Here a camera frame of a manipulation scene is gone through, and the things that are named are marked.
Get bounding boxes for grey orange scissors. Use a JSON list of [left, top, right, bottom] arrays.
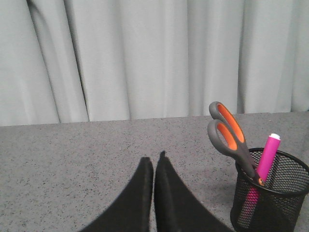
[[207, 101, 265, 186]]

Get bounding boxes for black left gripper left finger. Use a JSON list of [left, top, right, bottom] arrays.
[[82, 157, 154, 232]]

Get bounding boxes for grey curtain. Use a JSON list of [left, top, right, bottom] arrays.
[[0, 0, 309, 126]]

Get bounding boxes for magenta marker pen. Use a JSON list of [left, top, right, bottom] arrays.
[[238, 133, 281, 228]]

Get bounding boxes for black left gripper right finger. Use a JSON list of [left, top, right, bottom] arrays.
[[154, 151, 232, 232]]

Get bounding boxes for black mesh pen cup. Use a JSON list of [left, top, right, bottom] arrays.
[[230, 151, 309, 232]]

